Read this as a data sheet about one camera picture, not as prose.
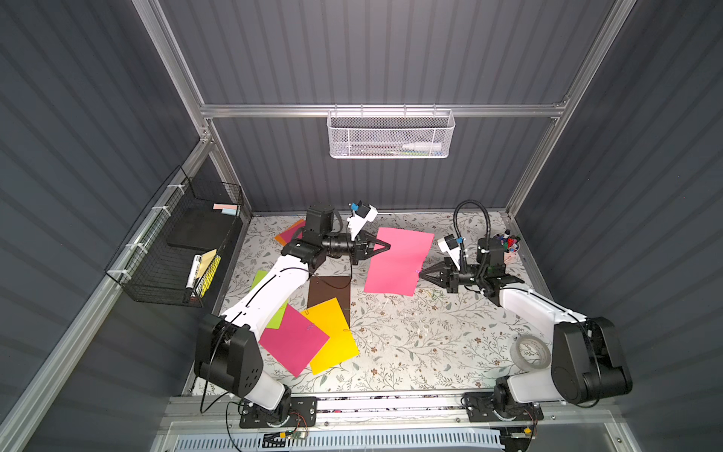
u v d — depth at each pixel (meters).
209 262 0.64
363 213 0.64
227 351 0.44
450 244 0.71
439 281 0.74
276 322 0.91
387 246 0.71
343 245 0.66
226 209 0.84
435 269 0.75
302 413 0.73
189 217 0.81
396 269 0.75
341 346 0.85
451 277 0.71
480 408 0.73
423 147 0.94
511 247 0.94
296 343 0.86
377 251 0.71
